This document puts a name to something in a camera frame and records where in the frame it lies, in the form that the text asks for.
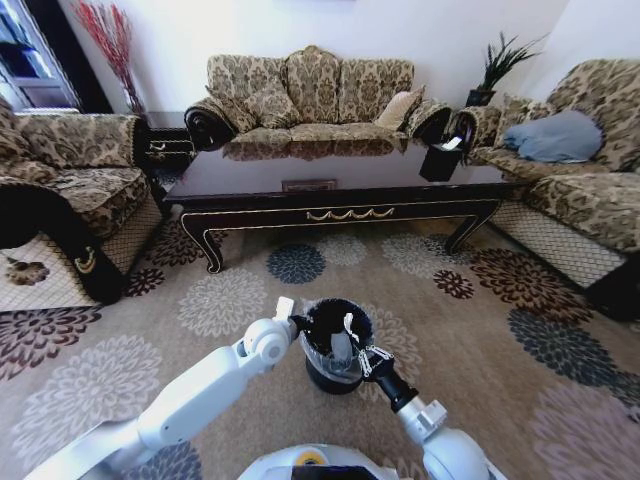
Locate dark wooden side table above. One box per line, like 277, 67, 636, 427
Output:
141, 110, 196, 169

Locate floral patterned cushion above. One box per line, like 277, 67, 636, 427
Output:
238, 74, 302, 130

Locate beige plain cushion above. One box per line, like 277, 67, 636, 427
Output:
374, 89, 426, 131

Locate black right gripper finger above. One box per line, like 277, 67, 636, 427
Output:
349, 335, 375, 383
352, 335, 396, 362

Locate beige floral patterned rug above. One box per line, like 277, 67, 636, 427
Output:
0, 219, 640, 480

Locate white trash piece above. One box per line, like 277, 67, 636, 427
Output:
330, 333, 352, 362

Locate black round trash bin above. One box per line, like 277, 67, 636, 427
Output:
298, 297, 375, 396

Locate white robot front shell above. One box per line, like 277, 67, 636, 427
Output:
234, 442, 406, 480

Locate green potted plant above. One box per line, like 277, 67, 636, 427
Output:
466, 30, 551, 109

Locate blue-grey cushion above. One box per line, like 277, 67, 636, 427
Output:
502, 109, 604, 164

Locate white paper trash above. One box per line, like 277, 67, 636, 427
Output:
342, 311, 362, 347

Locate window with dark frame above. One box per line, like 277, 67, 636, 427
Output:
0, 0, 115, 115

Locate red decorative branches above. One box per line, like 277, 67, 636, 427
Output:
69, 0, 149, 116

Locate floral patterned sofa, black trim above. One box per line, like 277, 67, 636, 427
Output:
0, 97, 166, 307

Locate dark wooden coffee table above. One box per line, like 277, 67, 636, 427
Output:
163, 137, 526, 274

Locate black tissue box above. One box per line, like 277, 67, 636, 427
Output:
418, 134, 466, 184

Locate floral patterned three-seat sofa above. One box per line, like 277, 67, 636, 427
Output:
183, 44, 454, 161

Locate floral patterned sofa, lattice skirt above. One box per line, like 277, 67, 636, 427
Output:
452, 58, 640, 322

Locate clear plastic bin liner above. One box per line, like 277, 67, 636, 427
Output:
299, 319, 372, 385

